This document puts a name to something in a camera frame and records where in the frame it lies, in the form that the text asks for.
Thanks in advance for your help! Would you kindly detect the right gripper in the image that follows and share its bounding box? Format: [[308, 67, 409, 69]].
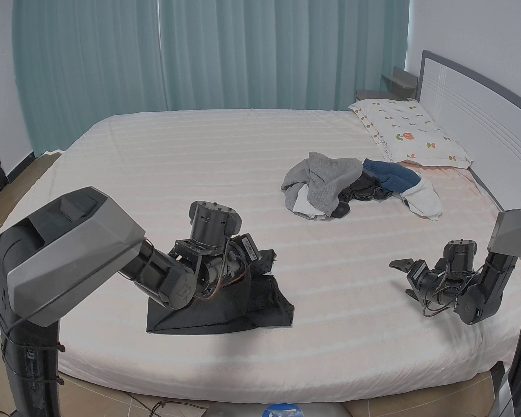
[[389, 258, 455, 309]]

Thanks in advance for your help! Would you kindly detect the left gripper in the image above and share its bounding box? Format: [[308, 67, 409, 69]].
[[193, 233, 261, 301]]

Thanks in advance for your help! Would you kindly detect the black T-shirt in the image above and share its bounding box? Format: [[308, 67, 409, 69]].
[[146, 248, 296, 334]]

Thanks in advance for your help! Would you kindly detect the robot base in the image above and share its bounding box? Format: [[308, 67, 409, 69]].
[[208, 402, 344, 417]]

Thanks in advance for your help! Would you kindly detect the white garment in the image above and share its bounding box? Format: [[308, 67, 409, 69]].
[[400, 177, 443, 221]]

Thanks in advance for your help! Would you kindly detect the black garment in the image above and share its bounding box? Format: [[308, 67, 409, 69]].
[[332, 171, 393, 220]]

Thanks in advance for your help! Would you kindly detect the dark blue garment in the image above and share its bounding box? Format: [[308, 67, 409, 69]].
[[362, 158, 422, 194]]

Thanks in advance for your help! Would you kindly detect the bed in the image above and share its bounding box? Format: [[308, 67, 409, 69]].
[[0, 50, 521, 405]]

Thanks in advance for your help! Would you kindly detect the grey garment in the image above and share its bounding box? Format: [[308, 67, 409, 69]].
[[281, 151, 363, 221]]

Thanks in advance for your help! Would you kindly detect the white printed pillow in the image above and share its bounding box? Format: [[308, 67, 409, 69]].
[[347, 98, 475, 169]]

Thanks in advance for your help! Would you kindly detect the grey bedside table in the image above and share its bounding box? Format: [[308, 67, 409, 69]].
[[356, 67, 419, 102]]

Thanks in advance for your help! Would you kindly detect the blue-green curtain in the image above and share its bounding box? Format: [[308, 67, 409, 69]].
[[12, 0, 168, 157], [156, 0, 411, 112]]

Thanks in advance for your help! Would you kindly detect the black cable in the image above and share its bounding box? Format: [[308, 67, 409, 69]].
[[128, 391, 209, 417]]

